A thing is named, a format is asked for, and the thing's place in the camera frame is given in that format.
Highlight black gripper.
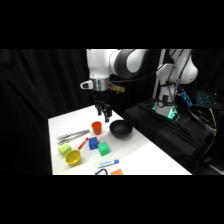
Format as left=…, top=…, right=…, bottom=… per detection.
left=93, top=89, right=113, bottom=124

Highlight red cube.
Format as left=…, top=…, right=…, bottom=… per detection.
left=109, top=168, right=125, bottom=176

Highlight blue cube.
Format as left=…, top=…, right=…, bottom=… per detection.
left=88, top=136, right=100, bottom=151

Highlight lime green cube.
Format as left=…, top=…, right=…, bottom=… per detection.
left=57, top=143, right=73, bottom=158

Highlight orange plastic cup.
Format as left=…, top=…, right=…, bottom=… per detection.
left=91, top=120, right=103, bottom=136

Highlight black bowl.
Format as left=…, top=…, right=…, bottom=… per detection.
left=109, top=119, right=134, bottom=139

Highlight red and white marker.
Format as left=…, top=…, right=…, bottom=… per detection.
left=77, top=136, right=90, bottom=151

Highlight silver metal tongs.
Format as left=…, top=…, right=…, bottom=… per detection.
left=56, top=129, right=91, bottom=146

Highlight blue and white marker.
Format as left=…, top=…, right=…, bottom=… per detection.
left=97, top=158, right=120, bottom=169

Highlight yellow plastic bowl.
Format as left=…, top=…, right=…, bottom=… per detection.
left=65, top=149, right=83, bottom=166

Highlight black clip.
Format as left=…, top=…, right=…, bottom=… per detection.
left=94, top=168, right=110, bottom=176

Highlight black curtain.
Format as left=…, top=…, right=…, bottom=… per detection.
left=0, top=49, right=224, bottom=176

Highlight black cloth covered stand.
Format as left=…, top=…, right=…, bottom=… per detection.
left=122, top=99, right=216, bottom=175

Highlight green base light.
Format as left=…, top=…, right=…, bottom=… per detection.
left=167, top=108, right=180, bottom=122

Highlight backlit keyboard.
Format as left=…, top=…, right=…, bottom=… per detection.
left=195, top=90, right=222, bottom=108

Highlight tan wrist mount block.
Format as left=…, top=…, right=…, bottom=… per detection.
left=109, top=83, right=127, bottom=94

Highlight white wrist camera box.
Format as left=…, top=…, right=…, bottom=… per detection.
left=79, top=80, right=95, bottom=91

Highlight blue cable bundle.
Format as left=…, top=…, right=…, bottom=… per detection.
left=177, top=87, right=193, bottom=108

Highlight yellow cable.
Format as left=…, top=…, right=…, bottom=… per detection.
left=208, top=107, right=218, bottom=137

